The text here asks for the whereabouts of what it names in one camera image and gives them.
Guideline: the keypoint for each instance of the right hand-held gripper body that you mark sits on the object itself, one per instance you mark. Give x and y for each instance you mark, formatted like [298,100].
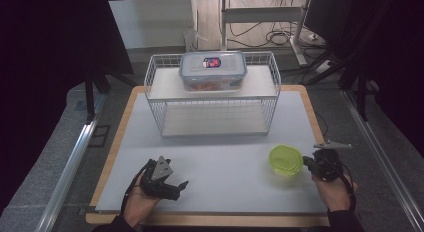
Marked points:
[328,165]

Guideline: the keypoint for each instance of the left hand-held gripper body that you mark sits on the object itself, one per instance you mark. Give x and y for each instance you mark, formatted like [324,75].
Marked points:
[156,178]

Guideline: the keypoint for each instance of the green round container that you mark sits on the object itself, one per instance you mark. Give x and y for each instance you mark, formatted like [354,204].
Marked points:
[285,160]

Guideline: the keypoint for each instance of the clear rectangular food container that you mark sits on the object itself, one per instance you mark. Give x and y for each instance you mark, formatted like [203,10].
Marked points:
[212,70]

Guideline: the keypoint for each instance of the person's right hand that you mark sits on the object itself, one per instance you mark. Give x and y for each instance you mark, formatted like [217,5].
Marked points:
[333,195]

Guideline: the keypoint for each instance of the person's left hand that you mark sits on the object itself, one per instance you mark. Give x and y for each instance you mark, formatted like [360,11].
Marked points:
[140,205]

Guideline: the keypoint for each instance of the wooden table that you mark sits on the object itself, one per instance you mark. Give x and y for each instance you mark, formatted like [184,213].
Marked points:
[206,220]

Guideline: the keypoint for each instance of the grey table mat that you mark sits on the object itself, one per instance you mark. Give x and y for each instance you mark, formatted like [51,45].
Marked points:
[230,188]

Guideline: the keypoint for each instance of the black stand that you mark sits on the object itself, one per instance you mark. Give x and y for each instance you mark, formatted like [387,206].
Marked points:
[90,92]
[361,88]

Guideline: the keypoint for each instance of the white power strip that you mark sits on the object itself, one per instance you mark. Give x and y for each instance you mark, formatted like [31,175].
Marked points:
[323,67]

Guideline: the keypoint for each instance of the black curtain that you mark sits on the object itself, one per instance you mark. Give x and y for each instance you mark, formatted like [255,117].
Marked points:
[393,58]
[50,58]

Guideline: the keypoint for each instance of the aluminium rail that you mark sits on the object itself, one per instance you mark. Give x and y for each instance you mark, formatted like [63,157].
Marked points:
[380,152]
[71,162]

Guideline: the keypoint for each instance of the white desk frame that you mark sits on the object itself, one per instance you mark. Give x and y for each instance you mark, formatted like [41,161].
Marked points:
[263,14]

